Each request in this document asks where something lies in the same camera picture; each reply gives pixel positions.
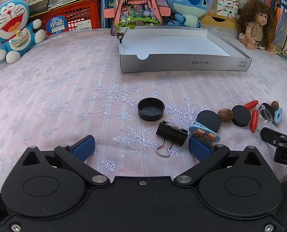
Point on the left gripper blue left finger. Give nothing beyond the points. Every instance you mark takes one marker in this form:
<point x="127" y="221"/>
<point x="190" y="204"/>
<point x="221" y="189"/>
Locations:
<point x="83" y="148"/>

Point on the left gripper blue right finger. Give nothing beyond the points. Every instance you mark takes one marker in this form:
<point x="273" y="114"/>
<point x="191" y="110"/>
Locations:
<point x="199" y="148"/>

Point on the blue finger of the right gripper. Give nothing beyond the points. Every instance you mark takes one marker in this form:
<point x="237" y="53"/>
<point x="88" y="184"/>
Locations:
<point x="272" y="137"/>

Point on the blue hair clip with bears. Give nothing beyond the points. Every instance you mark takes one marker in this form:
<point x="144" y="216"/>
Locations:
<point x="203" y="132"/>

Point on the plain light blue clip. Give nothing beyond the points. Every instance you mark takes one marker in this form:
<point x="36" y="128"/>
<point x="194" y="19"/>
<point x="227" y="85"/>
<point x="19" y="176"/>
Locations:
<point x="278" y="116"/>

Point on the red crayon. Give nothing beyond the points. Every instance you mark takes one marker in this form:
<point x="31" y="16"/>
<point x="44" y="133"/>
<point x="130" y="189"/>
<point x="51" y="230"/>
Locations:
<point x="251" y="104"/>
<point x="254" y="120"/>

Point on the black round disc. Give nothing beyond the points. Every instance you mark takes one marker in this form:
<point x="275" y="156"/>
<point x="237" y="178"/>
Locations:
<point x="209" y="119"/>
<point x="242" y="116"/>

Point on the large black binder clip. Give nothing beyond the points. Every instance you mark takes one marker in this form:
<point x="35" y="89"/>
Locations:
<point x="172" y="133"/>

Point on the black round cap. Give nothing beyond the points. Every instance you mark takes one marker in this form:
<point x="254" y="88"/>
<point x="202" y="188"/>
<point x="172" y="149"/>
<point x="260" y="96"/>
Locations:
<point x="150" y="109"/>

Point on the small black round piece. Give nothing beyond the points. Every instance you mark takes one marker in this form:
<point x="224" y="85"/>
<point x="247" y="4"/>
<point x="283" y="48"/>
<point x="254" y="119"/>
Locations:
<point x="267" y="108"/>

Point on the small brown nut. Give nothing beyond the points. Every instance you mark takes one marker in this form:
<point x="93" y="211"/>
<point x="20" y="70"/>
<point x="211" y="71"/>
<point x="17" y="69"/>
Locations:
<point x="275" y="105"/>

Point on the grey shallow cardboard box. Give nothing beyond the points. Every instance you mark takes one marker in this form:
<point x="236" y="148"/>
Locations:
<point x="166" y="48"/>

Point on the long haired baby doll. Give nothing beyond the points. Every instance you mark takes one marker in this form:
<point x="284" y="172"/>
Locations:
<point x="256" y="26"/>

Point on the small binder clip on box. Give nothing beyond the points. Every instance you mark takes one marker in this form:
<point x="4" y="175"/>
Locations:
<point x="120" y="35"/>

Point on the wooden drawer box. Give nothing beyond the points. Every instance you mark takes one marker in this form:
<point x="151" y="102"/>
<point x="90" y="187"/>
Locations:
<point x="215" y="20"/>

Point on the red plastic crate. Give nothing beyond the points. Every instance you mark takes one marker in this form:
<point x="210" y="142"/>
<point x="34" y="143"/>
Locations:
<point x="79" y="15"/>

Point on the white pencil print box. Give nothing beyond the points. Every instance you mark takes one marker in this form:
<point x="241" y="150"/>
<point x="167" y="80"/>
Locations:
<point x="226" y="8"/>

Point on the Doraemon plush toy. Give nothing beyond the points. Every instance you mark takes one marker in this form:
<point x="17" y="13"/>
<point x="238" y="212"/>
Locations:
<point x="16" y="34"/>

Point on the Stitch plush toy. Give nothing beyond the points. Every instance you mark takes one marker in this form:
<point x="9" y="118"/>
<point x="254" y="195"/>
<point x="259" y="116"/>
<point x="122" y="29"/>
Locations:
<point x="187" y="12"/>

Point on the pink triangular diorama toy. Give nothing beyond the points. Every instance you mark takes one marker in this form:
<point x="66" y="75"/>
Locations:
<point x="133" y="13"/>

